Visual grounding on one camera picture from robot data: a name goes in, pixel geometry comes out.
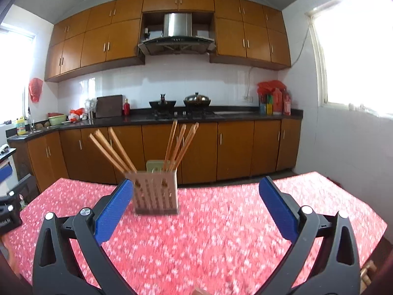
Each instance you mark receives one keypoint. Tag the large bright window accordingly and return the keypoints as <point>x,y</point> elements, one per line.
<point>353,52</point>

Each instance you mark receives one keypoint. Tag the green yellow bottle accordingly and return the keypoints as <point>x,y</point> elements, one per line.
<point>269,107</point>

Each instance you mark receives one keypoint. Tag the yellow carton by sink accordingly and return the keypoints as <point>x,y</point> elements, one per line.
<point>21,127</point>

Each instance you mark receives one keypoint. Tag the dark cutting board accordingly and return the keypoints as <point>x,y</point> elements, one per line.
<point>109,106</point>

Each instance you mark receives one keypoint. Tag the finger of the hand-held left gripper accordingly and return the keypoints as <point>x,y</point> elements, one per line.
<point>21,189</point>
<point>5,173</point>

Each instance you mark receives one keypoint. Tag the red white plastic bag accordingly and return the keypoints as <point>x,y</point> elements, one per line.
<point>76,114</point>

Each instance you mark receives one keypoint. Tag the wooden base cabinets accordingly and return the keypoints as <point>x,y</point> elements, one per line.
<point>236,147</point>

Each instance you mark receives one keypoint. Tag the red floral tablecloth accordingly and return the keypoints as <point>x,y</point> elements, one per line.
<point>199,236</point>

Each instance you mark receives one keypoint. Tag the wooden wall cabinets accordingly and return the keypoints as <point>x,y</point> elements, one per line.
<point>122,43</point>

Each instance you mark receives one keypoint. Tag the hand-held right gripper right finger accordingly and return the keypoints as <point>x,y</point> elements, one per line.
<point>278,212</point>

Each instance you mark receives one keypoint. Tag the steel range hood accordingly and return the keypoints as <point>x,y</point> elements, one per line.
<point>177,26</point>

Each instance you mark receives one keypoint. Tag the small red bottle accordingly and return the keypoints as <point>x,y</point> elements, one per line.
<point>126,108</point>

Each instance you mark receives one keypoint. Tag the large red bottle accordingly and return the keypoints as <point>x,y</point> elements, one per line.
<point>277,103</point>

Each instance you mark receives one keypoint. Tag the wooden chair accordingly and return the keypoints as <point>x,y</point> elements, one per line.
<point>367,273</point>

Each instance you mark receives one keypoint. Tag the black wok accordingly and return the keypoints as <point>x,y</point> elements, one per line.
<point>162,103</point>

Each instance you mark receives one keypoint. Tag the pan with steel lid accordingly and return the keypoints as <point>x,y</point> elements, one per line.
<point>197,99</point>

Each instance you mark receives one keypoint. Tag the small window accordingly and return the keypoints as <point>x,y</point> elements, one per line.
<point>15,76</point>

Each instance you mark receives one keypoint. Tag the black kitchen countertop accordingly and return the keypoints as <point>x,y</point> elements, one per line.
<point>239,116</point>

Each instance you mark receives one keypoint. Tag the glass jars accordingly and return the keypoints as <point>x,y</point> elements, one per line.
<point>91,108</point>

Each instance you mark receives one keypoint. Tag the green basin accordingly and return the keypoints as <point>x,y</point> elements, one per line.
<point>57,119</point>

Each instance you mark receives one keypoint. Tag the wooden chopstick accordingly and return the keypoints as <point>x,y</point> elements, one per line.
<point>178,146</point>
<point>187,144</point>
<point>115,150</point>
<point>107,152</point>
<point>170,144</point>
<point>122,149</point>

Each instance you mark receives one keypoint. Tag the hanging red plastic bag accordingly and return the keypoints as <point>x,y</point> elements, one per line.
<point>35,90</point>

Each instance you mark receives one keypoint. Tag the sink faucet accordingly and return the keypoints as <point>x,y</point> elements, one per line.
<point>30,119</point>

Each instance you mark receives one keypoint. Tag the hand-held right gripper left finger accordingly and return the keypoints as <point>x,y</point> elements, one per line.
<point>115,212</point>

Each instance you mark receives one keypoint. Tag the beige green chopstick holder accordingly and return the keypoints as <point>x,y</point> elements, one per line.
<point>153,190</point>

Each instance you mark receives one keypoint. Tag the wall socket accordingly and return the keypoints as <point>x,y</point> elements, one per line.
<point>248,99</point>

